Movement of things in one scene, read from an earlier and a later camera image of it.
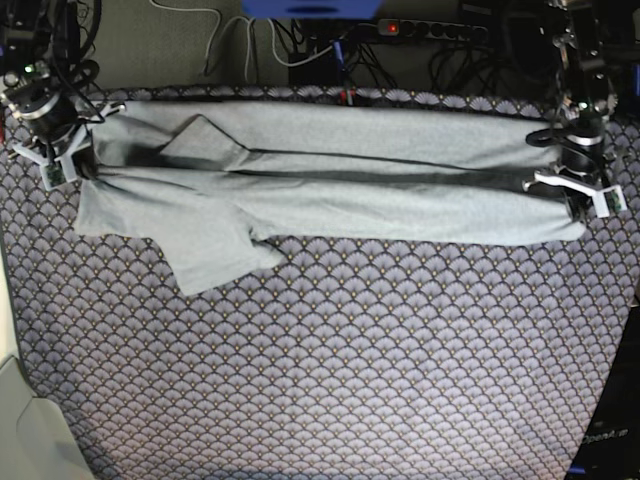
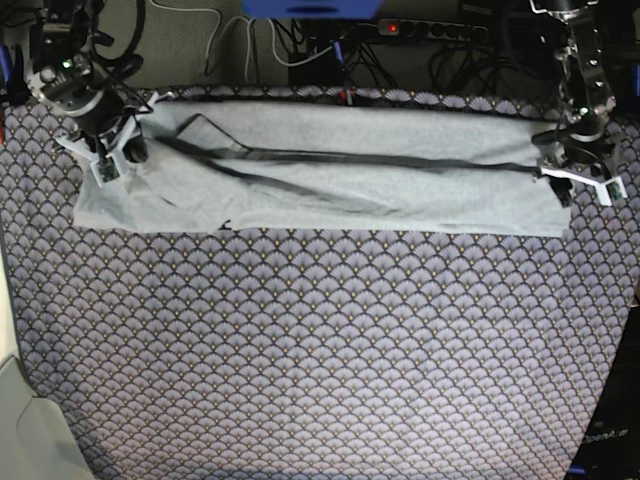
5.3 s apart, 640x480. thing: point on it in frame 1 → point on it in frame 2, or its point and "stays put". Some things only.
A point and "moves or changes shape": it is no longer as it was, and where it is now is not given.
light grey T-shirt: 214,180 moves or changes shape
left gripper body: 582,143 stays put
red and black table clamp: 347,97 stays put
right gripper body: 51,115 → 75,89
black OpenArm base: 611,449 stays put
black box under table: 323,71 stays put
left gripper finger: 579,203 → 562,187
